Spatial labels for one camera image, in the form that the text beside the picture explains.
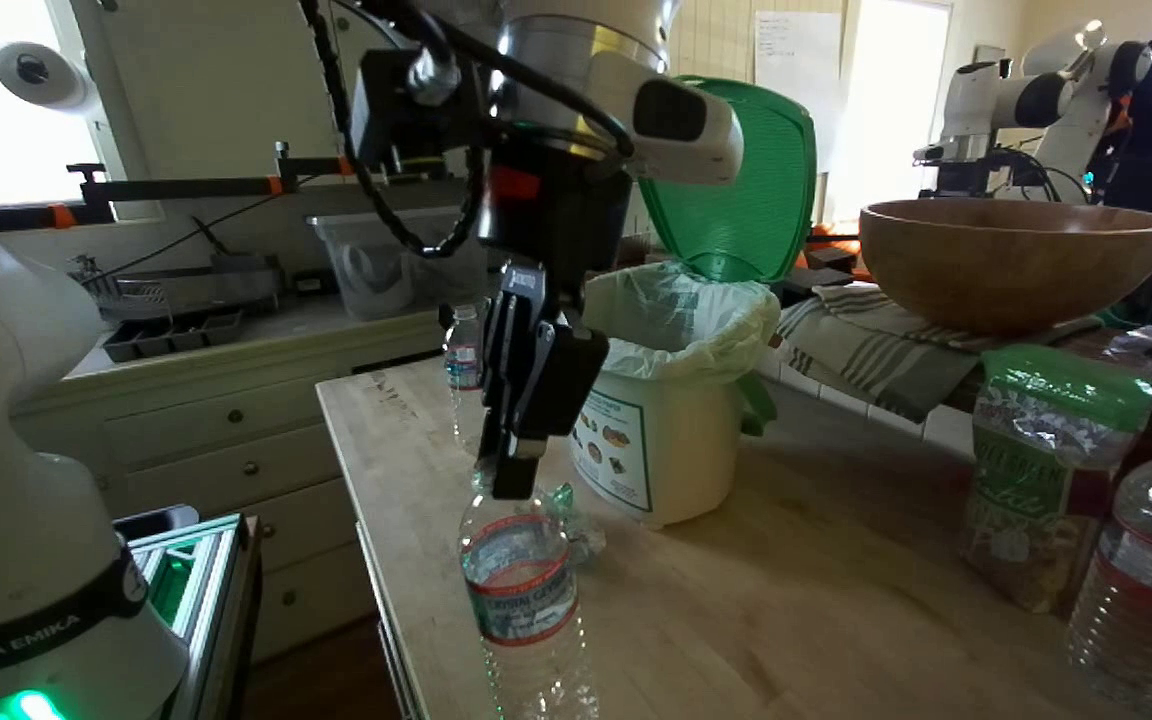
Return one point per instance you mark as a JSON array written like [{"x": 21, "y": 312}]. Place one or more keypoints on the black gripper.
[{"x": 552, "y": 218}]

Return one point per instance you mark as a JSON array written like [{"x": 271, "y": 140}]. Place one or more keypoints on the clear water bottle red label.
[{"x": 524, "y": 600}]

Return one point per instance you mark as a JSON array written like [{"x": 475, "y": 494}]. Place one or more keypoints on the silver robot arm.
[{"x": 556, "y": 108}]

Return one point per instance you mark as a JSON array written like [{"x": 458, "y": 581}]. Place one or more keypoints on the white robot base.
[{"x": 78, "y": 633}]

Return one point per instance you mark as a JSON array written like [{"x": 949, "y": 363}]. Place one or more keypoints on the small clear water bottle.
[{"x": 465, "y": 346}]

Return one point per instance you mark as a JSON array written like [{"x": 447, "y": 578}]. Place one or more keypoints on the white compost bin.
[{"x": 660, "y": 455}]

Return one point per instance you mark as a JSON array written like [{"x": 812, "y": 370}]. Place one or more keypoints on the green bin lid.
[{"x": 756, "y": 221}]

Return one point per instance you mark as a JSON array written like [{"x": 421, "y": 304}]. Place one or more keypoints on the crumpled green candy wrapper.
[{"x": 581, "y": 535}]

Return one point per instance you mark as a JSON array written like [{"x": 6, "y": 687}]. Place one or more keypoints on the clear plastic storage tub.
[{"x": 383, "y": 276}]

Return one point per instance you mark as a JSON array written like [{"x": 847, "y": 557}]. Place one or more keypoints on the folded newspaper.
[{"x": 865, "y": 354}]

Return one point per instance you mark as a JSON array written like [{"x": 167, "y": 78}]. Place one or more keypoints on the white drawer cabinet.
[{"x": 239, "y": 431}]

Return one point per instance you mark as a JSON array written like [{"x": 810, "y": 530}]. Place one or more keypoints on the green white open drawer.
[{"x": 207, "y": 581}]

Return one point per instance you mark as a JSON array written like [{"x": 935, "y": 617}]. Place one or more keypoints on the large wooden bowl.
[{"x": 1004, "y": 265}]

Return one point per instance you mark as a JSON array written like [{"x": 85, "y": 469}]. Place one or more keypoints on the green snack bag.
[{"x": 1050, "y": 431}]

